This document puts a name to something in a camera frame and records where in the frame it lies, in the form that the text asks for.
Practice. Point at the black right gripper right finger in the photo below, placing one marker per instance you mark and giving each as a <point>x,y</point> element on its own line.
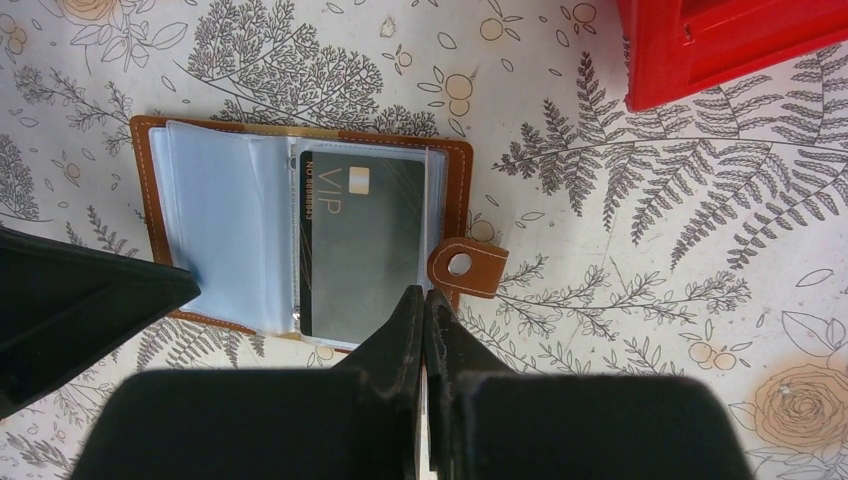
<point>450,351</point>

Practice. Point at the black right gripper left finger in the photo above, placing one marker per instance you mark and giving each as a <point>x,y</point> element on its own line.
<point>385,421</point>

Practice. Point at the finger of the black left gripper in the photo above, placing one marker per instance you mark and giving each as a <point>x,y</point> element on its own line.
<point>64,307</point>

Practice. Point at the brown leather card holder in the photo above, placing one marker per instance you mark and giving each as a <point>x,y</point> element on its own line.
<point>222,202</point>

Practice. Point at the black VIP credit card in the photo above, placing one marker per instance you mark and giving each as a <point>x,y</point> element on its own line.
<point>360,240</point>

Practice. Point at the floral table mat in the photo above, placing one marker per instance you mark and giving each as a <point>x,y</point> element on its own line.
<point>706,237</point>

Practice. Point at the red plastic bin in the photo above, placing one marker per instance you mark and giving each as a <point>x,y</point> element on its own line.
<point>679,48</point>

